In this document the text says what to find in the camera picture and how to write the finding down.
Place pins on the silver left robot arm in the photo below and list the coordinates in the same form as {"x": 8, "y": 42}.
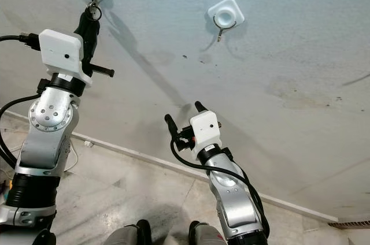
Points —
{"x": 43, "y": 158}

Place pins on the small white plug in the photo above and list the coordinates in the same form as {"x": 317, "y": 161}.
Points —
{"x": 87, "y": 143}

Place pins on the grey robot right leg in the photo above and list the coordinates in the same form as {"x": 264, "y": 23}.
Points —
{"x": 211, "y": 236}

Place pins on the grey robot leg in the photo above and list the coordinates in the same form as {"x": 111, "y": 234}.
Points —
{"x": 211, "y": 236}
{"x": 136, "y": 236}

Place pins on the grey robot left leg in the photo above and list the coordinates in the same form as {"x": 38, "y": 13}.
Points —
{"x": 136, "y": 236}

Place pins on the orange teal toy piece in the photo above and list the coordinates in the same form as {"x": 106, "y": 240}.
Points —
{"x": 9, "y": 185}

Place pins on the brown floor drain grate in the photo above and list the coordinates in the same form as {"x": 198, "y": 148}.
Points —
{"x": 350, "y": 225}

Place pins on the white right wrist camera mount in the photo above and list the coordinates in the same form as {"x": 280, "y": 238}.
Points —
{"x": 205, "y": 128}

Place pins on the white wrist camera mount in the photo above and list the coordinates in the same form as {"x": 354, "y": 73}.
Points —
{"x": 205, "y": 128}
{"x": 63, "y": 57}

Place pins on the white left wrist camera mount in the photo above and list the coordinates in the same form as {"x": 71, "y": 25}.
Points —
{"x": 63, "y": 57}

